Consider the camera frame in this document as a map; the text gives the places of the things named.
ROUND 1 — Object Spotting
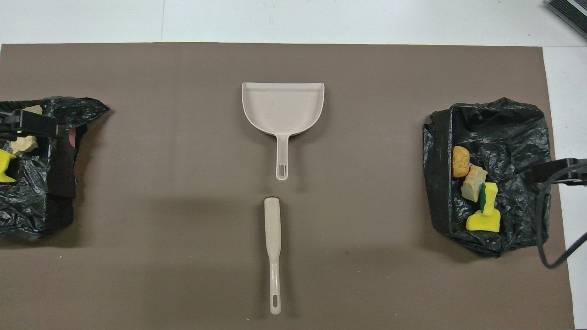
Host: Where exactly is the yellow green sponge piece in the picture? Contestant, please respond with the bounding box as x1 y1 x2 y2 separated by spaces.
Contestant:
0 149 18 183
479 182 499 216
466 210 501 233

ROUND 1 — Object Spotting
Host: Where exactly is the brown bread roll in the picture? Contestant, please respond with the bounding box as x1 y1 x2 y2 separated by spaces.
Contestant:
452 146 471 179

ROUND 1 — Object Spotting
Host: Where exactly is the beige plastic dustpan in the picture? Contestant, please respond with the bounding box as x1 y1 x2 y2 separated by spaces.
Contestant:
241 82 325 181

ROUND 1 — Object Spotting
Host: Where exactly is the beige handled brush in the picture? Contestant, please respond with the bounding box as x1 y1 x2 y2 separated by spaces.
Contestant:
264 197 282 315

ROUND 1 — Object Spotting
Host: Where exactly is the black bag lined bin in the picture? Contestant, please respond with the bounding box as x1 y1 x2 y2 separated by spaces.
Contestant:
422 97 551 258
0 96 111 242

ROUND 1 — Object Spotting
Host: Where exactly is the black ribbed device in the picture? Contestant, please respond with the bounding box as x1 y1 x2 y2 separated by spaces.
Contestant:
546 0 587 39

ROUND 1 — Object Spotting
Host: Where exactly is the brown table mat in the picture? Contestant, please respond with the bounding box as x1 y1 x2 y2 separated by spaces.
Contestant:
0 42 576 330

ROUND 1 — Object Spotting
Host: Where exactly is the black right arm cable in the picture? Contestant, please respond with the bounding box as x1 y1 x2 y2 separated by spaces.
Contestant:
537 160 587 269

